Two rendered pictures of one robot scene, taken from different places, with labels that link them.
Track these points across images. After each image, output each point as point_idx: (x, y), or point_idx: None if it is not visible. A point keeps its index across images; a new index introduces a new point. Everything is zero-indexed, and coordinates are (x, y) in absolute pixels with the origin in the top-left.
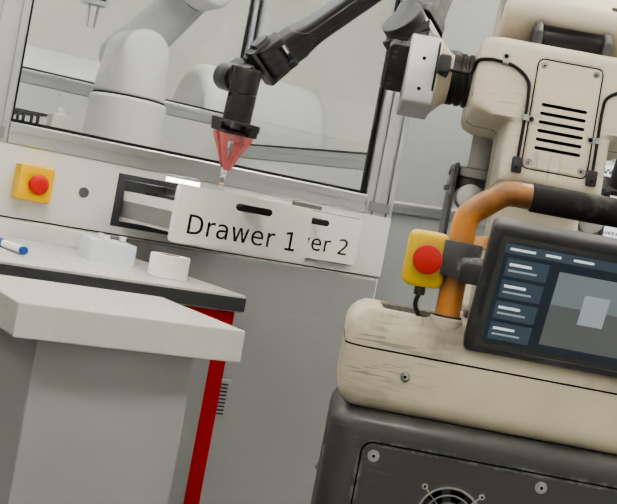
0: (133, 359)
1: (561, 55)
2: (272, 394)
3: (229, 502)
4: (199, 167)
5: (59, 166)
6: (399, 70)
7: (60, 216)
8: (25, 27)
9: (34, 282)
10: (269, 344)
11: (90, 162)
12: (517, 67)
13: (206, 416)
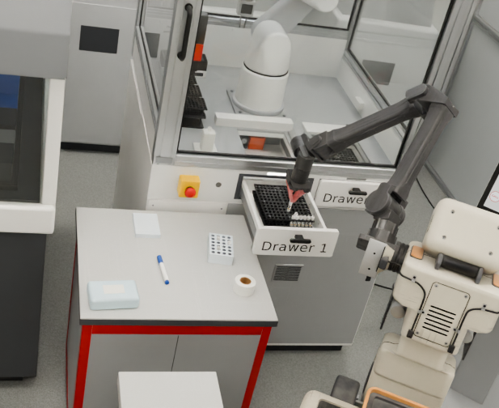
0: None
1: (446, 282)
2: (327, 269)
3: (299, 316)
4: (288, 166)
5: (204, 173)
6: (364, 245)
7: (205, 197)
8: (183, 107)
9: (148, 383)
10: None
11: (222, 170)
12: (419, 285)
13: (255, 365)
